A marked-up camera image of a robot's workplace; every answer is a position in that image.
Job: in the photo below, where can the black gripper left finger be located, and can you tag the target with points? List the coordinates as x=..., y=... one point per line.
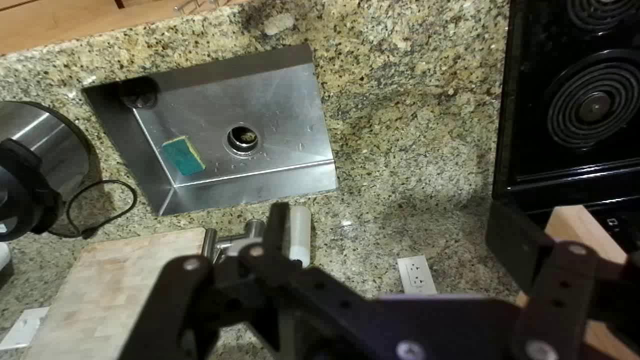
x=200, y=313

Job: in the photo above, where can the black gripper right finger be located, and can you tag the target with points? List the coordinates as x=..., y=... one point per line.
x=556, y=301

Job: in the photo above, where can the light wooden cabinet door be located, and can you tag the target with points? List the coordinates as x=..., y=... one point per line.
x=580, y=226

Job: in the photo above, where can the light wooden cutting board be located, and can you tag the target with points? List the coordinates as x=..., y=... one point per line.
x=100, y=292

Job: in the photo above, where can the chrome kitchen faucet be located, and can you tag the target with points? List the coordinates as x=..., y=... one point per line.
x=300, y=233

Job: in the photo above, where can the teal sponge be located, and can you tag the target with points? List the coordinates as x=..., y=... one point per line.
x=183, y=157

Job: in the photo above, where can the round metal sink drain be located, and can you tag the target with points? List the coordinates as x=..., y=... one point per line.
x=243, y=139

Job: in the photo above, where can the large black coil burner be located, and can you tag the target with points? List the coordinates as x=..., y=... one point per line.
x=592, y=102

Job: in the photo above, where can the black electric stove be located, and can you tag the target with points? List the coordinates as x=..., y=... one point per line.
x=527, y=100

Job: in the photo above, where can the stainless steel sink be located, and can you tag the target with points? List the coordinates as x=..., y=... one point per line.
x=280, y=100

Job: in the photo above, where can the steel pressure cooker black lid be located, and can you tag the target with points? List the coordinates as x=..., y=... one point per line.
x=47, y=141

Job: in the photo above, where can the small grey lump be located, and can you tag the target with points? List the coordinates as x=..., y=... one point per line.
x=278, y=25

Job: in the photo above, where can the white wall outlet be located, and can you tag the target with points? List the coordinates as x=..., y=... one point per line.
x=416, y=275
x=23, y=328

